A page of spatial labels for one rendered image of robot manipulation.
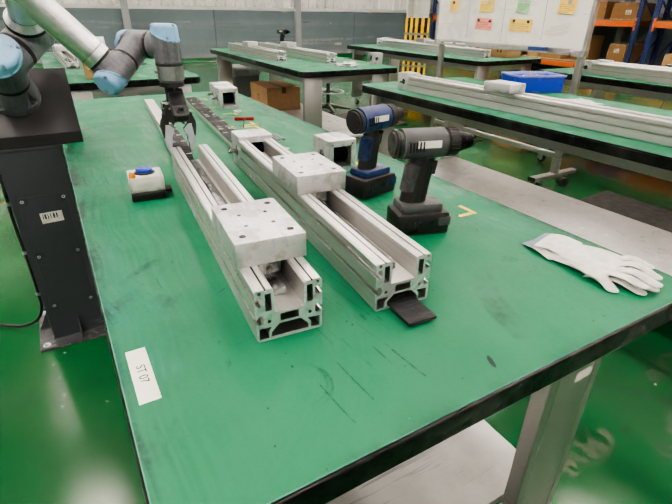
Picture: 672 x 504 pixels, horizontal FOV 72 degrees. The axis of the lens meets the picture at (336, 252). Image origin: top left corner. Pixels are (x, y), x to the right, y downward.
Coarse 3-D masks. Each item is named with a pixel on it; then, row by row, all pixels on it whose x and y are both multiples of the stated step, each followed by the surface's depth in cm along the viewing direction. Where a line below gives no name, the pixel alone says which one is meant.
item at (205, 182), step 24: (192, 168) 110; (216, 168) 111; (192, 192) 103; (216, 192) 104; (240, 192) 97; (216, 240) 83; (288, 264) 71; (240, 288) 71; (264, 288) 64; (288, 288) 71; (312, 288) 67; (264, 312) 65; (288, 312) 68; (312, 312) 68; (264, 336) 67
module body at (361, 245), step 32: (256, 160) 120; (288, 192) 104; (320, 224) 88; (352, 224) 92; (384, 224) 83; (352, 256) 77; (384, 256) 72; (416, 256) 73; (384, 288) 72; (416, 288) 76
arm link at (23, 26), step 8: (8, 0) 132; (8, 8) 135; (16, 8) 134; (8, 16) 139; (16, 16) 137; (24, 16) 137; (8, 24) 139; (16, 24) 139; (24, 24) 139; (32, 24) 140; (0, 32) 142; (8, 32) 141; (16, 32) 140; (24, 32) 141; (32, 32) 142; (40, 32) 143; (24, 40) 143; (32, 40) 144; (40, 40) 146; (48, 40) 149; (32, 48) 145; (40, 48) 147; (48, 48) 152; (40, 56) 149
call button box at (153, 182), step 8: (128, 176) 112; (136, 176) 112; (144, 176) 112; (152, 176) 113; (160, 176) 113; (136, 184) 112; (144, 184) 112; (152, 184) 113; (160, 184) 114; (136, 192) 112; (144, 192) 113; (152, 192) 114; (160, 192) 115; (136, 200) 113; (144, 200) 114
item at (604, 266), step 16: (544, 240) 94; (560, 240) 94; (576, 240) 95; (544, 256) 90; (560, 256) 89; (576, 256) 88; (592, 256) 87; (608, 256) 87; (624, 256) 88; (592, 272) 83; (608, 272) 82; (624, 272) 82; (640, 272) 82; (608, 288) 80; (640, 288) 78; (656, 288) 80
